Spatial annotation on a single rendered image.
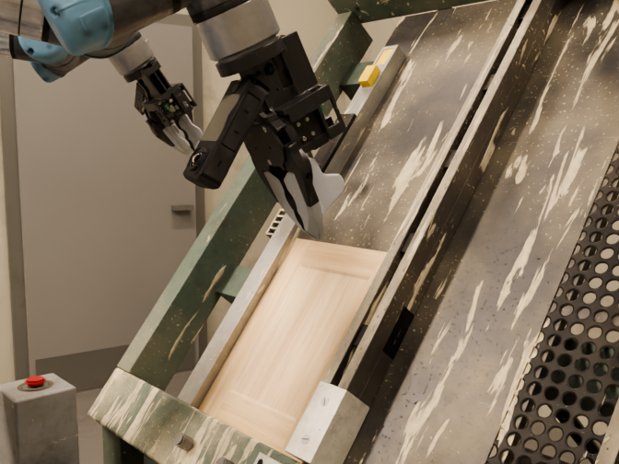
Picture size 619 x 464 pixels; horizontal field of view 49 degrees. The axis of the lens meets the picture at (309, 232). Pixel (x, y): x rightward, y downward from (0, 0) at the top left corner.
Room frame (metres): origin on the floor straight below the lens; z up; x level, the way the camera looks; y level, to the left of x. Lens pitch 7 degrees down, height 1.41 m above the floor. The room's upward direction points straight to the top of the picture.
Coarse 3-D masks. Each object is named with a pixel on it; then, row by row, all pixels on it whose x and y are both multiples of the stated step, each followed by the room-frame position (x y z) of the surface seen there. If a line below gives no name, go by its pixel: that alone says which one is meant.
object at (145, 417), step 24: (120, 384) 1.45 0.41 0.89; (144, 384) 1.40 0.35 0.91; (96, 408) 1.44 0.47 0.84; (120, 408) 1.39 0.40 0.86; (144, 408) 1.35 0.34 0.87; (168, 408) 1.30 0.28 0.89; (192, 408) 1.26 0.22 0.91; (120, 432) 1.34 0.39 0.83; (144, 432) 1.30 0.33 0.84; (168, 432) 1.26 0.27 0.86; (192, 432) 1.22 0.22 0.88; (216, 432) 1.18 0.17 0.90; (240, 432) 1.15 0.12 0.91; (168, 456) 1.21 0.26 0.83; (192, 456) 1.18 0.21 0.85; (216, 456) 1.14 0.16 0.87; (240, 456) 1.11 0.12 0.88
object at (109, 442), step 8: (104, 432) 1.46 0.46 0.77; (104, 440) 1.46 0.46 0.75; (112, 440) 1.43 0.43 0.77; (120, 440) 1.41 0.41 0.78; (104, 448) 1.47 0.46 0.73; (112, 448) 1.43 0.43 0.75; (120, 448) 1.41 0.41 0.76; (128, 448) 1.42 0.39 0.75; (104, 456) 1.47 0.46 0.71; (112, 456) 1.44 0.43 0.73; (120, 456) 1.41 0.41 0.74; (128, 456) 1.42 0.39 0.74; (136, 456) 1.43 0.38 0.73
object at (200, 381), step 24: (384, 48) 1.71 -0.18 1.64; (384, 72) 1.65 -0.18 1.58; (360, 96) 1.64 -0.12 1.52; (360, 120) 1.60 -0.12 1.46; (336, 168) 1.55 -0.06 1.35; (288, 216) 1.49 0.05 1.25; (288, 240) 1.45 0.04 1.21; (264, 264) 1.43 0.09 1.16; (264, 288) 1.41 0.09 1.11; (240, 312) 1.38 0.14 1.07; (216, 336) 1.37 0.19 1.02; (216, 360) 1.33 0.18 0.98; (192, 384) 1.32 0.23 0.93
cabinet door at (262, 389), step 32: (288, 256) 1.44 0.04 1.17; (320, 256) 1.38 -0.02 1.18; (352, 256) 1.32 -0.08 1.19; (384, 256) 1.27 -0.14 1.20; (288, 288) 1.37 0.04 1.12; (320, 288) 1.32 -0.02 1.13; (352, 288) 1.27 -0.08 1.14; (256, 320) 1.36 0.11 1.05; (288, 320) 1.31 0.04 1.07; (320, 320) 1.26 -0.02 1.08; (256, 352) 1.31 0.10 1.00; (288, 352) 1.25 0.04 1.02; (320, 352) 1.21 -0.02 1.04; (224, 384) 1.30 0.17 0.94; (256, 384) 1.25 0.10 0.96; (288, 384) 1.20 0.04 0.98; (224, 416) 1.24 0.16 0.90; (256, 416) 1.19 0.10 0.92; (288, 416) 1.15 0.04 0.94
